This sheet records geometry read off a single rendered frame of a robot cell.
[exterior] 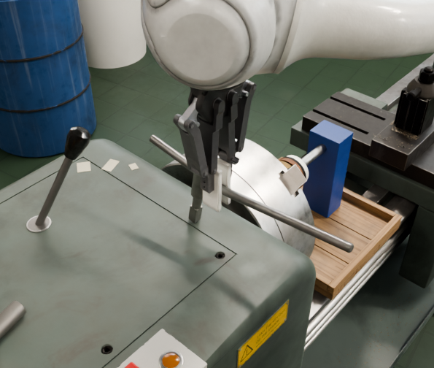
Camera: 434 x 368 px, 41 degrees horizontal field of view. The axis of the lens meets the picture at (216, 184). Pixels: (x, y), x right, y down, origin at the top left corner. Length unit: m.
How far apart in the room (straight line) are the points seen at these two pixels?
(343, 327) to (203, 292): 0.93
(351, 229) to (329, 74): 2.55
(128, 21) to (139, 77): 0.35
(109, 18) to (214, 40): 3.39
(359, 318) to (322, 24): 1.30
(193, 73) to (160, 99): 3.16
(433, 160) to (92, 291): 1.01
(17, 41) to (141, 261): 2.15
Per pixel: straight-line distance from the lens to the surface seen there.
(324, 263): 1.34
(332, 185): 1.38
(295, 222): 0.73
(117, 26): 3.83
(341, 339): 1.65
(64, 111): 3.10
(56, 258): 0.86
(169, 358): 0.72
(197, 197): 0.83
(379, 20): 0.51
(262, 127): 3.33
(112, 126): 3.38
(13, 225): 0.92
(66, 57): 3.00
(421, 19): 0.54
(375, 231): 1.44
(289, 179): 1.05
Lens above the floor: 1.86
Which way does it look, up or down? 40 degrees down
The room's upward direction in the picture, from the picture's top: straight up
